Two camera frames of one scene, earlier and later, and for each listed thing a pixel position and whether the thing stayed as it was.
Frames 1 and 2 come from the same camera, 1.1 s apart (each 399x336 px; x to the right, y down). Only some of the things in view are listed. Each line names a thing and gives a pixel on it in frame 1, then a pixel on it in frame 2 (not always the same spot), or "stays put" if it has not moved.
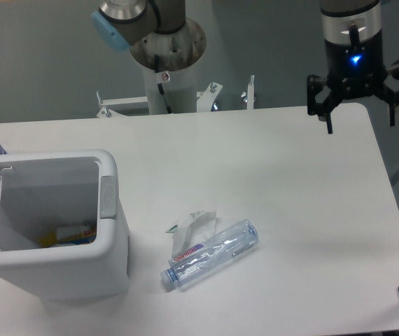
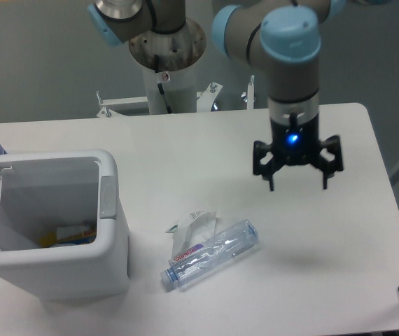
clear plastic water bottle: [197, 262] stays put
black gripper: [355, 71] to [297, 144]
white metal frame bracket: [203, 99] stays put
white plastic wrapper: [192, 229] stays put
